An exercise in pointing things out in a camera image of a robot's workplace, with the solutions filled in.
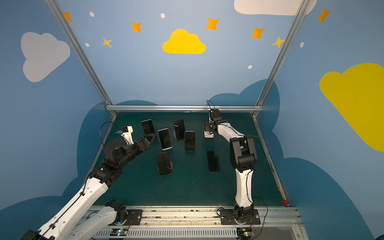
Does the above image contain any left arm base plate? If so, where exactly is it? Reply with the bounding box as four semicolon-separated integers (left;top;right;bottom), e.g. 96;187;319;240
112;209;143;226

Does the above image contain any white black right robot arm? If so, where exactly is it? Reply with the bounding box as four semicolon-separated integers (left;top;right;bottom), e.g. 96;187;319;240
204;109;258;225

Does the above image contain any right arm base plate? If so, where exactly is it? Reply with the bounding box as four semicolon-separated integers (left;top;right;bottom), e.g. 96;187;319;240
216;208;261;225

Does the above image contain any right circuit board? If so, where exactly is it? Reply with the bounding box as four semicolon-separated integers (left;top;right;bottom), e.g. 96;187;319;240
236;228;255;240

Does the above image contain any aluminium rail front frame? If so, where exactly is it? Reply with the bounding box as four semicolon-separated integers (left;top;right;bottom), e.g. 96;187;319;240
79;206;309;240

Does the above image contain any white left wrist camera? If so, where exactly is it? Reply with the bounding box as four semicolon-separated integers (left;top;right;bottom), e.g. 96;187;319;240
121;126;134;146

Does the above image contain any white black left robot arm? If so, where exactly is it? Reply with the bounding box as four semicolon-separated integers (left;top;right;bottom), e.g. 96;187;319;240
22;126;156;240

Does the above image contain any white phone stand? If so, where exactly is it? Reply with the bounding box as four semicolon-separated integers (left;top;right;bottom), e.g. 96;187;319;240
204;122;214;139

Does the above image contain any purple phone on black stand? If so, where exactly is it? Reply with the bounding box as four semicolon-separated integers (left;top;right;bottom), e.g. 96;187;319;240
184;131;196;152

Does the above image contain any left circuit board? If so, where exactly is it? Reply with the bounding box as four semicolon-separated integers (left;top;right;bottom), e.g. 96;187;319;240
110;229;129;237

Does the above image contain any circuit board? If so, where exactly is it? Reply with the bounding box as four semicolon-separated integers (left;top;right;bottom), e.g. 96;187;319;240
110;229;129;237
236;228;255;240

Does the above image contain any horizontal aluminium back bar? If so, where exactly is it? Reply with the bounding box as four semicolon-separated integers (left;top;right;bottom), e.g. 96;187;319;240
106;105;263;112

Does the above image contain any white-edged phone on stand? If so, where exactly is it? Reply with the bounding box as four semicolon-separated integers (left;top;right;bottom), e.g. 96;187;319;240
158;128;173;151

